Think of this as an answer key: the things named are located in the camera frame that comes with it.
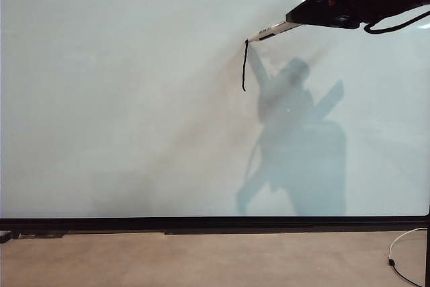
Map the white whiteboard marker pen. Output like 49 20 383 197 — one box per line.
245 20 304 43

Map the black whiteboard pen tray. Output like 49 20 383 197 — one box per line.
163 224 430 236
13 231 68 239

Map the black marker line drawing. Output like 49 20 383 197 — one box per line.
239 39 250 93

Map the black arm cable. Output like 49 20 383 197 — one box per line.
363 9 430 35

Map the white whiteboard with black frame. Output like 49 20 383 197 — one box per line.
0 0 430 233

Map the white cable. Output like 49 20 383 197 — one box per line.
388 227 429 260

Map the black cable with plug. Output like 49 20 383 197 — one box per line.
387 257 423 287

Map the black whiteboard stand post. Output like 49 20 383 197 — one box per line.
425 214 430 287

